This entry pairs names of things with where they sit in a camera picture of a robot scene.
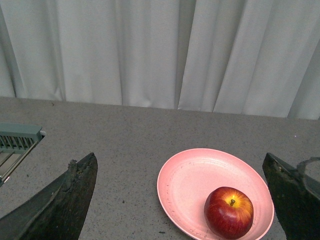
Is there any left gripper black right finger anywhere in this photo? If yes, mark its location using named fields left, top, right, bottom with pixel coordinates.
left=262, top=152, right=320, bottom=240

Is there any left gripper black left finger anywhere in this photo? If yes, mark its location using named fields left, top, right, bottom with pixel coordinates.
left=0, top=153, right=98, bottom=240

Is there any grey green slotted rack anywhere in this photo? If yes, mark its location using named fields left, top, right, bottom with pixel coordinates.
left=0, top=122, right=46, bottom=185

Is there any red yellow apple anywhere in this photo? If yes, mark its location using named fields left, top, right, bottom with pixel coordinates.
left=203, top=186, right=254, bottom=240

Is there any white pleated curtain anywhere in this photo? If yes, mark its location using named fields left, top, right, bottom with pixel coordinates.
left=0, top=0, right=320, bottom=120

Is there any pink round plate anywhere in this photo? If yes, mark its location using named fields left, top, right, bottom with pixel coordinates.
left=157, top=148, right=275, bottom=240

